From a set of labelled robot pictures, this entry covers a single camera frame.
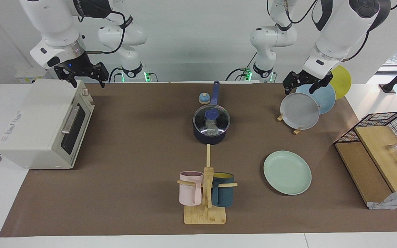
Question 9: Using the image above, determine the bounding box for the pink mug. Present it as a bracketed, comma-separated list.
[179, 171, 204, 206]

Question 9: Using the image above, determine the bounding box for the patterned white cloth bag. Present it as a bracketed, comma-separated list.
[367, 188, 397, 210]

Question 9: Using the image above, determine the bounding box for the light wooden board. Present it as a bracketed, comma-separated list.
[354, 126, 397, 193]

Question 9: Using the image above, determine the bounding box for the glass lid with blue knob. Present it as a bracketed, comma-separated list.
[193, 105, 231, 136]

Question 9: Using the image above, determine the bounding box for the teal mug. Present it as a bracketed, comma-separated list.
[212, 173, 235, 207]

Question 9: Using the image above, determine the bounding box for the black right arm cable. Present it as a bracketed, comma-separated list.
[78, 10, 126, 54]

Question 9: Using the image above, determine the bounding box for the mint green plate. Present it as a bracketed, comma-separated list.
[263, 151, 312, 195]

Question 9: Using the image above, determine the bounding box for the brown wooden board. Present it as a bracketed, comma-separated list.
[335, 142, 392, 206]

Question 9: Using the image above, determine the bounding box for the wooden plate rack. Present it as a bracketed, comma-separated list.
[277, 114, 303, 135]

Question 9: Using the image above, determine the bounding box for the light blue plate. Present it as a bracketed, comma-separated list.
[296, 84, 336, 115]

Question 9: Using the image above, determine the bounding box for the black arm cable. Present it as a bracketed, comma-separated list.
[78, 10, 126, 54]
[343, 31, 371, 62]

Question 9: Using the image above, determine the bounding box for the grey plate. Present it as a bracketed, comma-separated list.
[280, 93, 320, 130]

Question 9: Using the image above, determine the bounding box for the wooden mug tree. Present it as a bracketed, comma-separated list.
[177, 144, 237, 225]

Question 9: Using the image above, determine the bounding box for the white power box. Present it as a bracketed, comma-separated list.
[15, 67, 52, 83]

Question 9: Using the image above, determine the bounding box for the dark blue pot with handle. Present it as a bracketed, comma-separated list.
[193, 81, 231, 145]

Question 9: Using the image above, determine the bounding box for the brown table mat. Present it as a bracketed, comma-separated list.
[0, 83, 397, 237]

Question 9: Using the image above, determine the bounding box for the cream toaster oven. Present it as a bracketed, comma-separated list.
[0, 79, 95, 170]

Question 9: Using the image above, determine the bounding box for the yellow plate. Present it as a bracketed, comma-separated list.
[330, 65, 352, 100]

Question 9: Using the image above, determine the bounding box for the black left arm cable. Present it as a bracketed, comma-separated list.
[343, 31, 371, 62]

